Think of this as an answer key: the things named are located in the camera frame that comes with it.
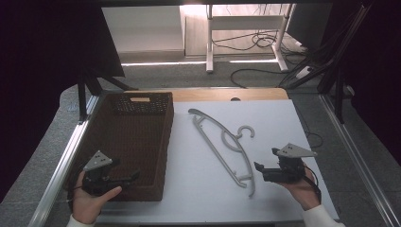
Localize white board mat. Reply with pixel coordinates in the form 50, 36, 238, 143
94, 99, 340, 225

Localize white metal desk frame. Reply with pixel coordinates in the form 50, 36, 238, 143
205, 4, 296, 74

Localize wooden desk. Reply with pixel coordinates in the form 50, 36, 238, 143
125, 87, 289, 103

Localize grey plastic clothes hanger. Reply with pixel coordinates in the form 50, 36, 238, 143
187, 108, 256, 199

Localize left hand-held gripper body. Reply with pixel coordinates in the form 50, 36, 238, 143
81, 149, 128, 197

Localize right hand-held gripper black cable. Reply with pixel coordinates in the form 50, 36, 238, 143
303, 165, 323, 203

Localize tangled black cables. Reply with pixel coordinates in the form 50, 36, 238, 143
211, 29, 305, 54

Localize brown woven basket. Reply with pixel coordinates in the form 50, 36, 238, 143
66, 91, 175, 202

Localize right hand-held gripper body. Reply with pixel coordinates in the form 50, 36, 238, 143
262, 143, 318, 184

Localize dark curtain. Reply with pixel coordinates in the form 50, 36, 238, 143
0, 0, 126, 202
321, 0, 401, 165

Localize aluminium rail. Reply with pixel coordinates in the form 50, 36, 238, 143
319, 94, 401, 227
26, 95, 99, 227

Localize thin black looped cable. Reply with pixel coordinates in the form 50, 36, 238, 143
294, 105, 324, 149

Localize person's right hand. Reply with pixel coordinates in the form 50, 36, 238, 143
280, 170, 322, 212

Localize black floor cable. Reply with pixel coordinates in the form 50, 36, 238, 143
229, 67, 287, 89

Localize person's left hand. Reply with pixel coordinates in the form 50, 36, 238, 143
71, 171, 123, 225

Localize black metal stand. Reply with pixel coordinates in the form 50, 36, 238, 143
76, 66, 139, 123
316, 3, 376, 125

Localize white cabinet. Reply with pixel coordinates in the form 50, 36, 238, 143
101, 6, 186, 63

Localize white power strip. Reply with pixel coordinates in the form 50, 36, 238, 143
295, 65, 314, 80

